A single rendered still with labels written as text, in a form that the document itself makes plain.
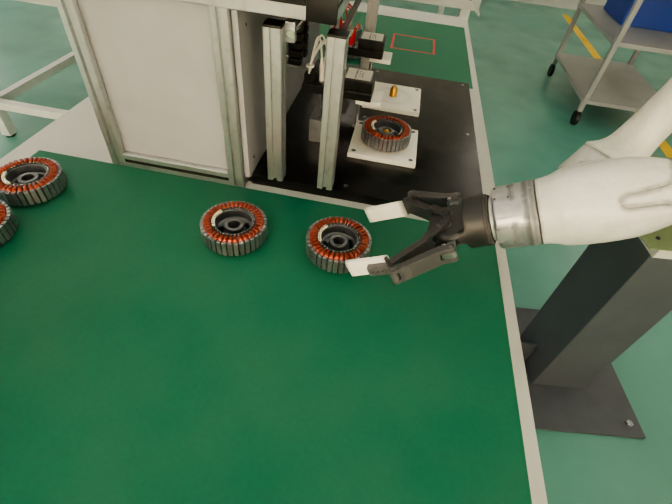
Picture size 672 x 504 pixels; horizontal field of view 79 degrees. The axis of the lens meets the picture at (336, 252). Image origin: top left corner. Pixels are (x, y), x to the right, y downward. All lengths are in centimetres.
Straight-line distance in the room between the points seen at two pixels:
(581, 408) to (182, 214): 137
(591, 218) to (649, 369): 139
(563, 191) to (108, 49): 73
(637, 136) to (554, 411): 105
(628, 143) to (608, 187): 18
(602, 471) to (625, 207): 113
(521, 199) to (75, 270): 66
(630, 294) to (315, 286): 87
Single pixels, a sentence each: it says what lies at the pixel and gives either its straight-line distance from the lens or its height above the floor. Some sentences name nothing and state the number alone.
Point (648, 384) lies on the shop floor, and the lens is 188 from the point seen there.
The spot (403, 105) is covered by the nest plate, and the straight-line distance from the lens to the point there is 115.
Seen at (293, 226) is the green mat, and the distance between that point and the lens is 76.
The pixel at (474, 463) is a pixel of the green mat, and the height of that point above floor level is 75.
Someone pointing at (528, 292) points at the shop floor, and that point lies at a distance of 189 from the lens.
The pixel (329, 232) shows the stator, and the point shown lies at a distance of 72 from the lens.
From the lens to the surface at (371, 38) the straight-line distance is 113.
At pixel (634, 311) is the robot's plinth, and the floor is 45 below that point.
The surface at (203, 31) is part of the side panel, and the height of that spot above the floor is 103.
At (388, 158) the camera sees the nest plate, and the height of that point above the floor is 78.
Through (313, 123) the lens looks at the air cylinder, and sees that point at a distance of 94.
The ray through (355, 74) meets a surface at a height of 92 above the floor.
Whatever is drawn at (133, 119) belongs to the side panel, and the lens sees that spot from 89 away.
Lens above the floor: 126
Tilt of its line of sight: 46 degrees down
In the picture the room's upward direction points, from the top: 7 degrees clockwise
